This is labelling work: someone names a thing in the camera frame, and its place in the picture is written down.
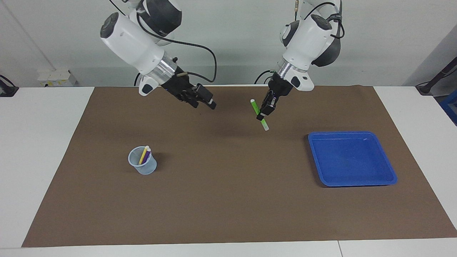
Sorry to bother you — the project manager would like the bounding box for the black stand pole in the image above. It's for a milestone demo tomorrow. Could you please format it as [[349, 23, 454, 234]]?
[[416, 56, 457, 96]]

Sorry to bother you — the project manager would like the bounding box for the blue crate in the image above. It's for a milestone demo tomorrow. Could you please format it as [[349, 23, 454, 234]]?
[[439, 89, 457, 125]]

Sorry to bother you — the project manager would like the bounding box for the white wall socket box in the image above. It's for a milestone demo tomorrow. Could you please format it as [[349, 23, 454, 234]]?
[[37, 69, 77, 88]]

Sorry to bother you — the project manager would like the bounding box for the black clamp mount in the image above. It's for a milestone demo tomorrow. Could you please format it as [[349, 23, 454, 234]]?
[[0, 74, 19, 97]]

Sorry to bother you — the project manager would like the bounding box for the black left base cable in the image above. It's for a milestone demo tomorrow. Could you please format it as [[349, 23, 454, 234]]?
[[254, 70, 277, 85]]

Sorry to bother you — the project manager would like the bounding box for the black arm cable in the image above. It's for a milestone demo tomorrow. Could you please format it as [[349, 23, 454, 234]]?
[[295, 0, 345, 40], [109, 0, 217, 83]]

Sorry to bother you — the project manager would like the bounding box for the green pen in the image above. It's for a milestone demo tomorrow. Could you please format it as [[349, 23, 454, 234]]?
[[250, 99, 269, 131]]

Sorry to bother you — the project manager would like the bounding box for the translucent plastic cup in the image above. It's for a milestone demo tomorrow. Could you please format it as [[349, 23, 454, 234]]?
[[128, 146, 157, 175]]

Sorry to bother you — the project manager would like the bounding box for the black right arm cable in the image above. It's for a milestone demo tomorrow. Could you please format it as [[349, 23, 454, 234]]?
[[109, 0, 217, 83]]

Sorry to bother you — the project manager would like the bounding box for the brown table mat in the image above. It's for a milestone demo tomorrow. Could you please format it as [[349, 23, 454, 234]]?
[[21, 85, 457, 248]]

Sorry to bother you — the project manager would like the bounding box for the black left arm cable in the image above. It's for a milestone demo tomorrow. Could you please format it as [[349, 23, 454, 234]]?
[[295, 0, 345, 40]]

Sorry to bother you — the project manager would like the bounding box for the blue plastic tray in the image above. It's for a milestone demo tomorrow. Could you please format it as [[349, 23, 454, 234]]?
[[308, 131, 398, 187]]

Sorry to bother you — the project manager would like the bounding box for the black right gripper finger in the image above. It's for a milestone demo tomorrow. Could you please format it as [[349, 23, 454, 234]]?
[[195, 84, 217, 110], [182, 95, 199, 109]]

